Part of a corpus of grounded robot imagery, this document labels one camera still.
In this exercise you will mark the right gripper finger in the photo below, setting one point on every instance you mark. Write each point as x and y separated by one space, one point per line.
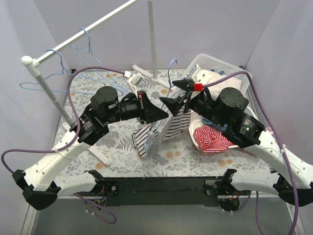
184 84
173 104

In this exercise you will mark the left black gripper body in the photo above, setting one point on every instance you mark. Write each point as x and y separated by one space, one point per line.
142 106

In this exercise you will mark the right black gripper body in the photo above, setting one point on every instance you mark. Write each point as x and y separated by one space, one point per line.
186 98

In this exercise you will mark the black white striped tank top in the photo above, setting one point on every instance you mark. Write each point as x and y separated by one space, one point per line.
149 139

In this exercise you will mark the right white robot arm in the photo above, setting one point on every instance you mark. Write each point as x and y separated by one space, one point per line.
291 178

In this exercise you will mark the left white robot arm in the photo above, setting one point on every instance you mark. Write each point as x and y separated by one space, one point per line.
39 184

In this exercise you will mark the white oval laundry basket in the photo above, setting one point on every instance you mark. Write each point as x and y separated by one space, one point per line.
194 124

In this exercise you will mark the teal blue garment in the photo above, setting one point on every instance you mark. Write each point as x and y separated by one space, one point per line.
209 123

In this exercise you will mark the white rectangular mesh basket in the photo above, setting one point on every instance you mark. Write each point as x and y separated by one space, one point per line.
207 62

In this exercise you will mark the white cloth in basket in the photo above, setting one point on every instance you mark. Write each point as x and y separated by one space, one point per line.
216 89

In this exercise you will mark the red white striped garment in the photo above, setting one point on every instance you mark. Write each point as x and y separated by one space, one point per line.
211 141

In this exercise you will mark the floral table mat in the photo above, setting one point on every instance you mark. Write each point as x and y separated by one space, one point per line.
176 157

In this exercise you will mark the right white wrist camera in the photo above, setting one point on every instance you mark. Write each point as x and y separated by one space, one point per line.
199 77

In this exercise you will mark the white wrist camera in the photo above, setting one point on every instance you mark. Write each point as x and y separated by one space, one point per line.
199 77
133 81

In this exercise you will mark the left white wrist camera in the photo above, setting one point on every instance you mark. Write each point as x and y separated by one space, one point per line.
133 81

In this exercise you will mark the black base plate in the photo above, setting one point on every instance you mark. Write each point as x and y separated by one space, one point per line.
159 191

